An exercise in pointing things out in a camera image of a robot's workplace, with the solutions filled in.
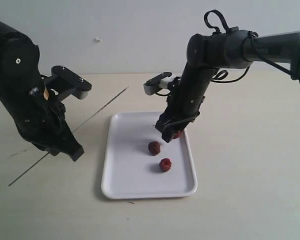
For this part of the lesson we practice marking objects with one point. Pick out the white rectangular plastic tray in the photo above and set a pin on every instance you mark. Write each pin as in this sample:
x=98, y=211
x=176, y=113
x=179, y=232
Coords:
x=131, y=172

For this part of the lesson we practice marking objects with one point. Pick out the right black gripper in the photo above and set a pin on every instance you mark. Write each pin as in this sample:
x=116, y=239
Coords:
x=184, y=102

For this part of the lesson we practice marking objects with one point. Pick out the dark red date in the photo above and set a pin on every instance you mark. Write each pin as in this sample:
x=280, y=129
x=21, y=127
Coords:
x=154, y=148

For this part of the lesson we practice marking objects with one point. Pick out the right grey black robot arm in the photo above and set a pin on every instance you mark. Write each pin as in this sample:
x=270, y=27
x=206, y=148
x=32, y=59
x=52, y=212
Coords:
x=236, y=49

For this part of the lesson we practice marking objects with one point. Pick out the thin metal skewer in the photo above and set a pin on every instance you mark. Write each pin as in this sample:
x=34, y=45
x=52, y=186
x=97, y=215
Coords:
x=73, y=131

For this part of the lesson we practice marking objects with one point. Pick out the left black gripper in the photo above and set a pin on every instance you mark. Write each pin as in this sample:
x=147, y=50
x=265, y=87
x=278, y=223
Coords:
x=38, y=114

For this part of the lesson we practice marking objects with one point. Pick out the red date bottom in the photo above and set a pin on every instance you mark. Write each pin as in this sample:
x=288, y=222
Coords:
x=165, y=164

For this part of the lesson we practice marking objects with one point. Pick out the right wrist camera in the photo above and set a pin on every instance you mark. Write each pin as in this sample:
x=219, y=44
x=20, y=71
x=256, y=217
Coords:
x=162, y=81

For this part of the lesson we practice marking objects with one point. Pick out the left grey black robot arm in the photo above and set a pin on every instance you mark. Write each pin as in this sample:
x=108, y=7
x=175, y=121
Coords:
x=19, y=56

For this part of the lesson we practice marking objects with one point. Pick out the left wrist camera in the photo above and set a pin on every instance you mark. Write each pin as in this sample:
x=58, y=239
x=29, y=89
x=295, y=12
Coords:
x=65, y=82

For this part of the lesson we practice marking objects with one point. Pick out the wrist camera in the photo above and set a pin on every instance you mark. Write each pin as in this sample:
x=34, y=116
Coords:
x=162, y=81
x=65, y=82

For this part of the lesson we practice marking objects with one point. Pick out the red date top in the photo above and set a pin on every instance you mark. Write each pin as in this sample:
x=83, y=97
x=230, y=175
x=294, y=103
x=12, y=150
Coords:
x=177, y=135

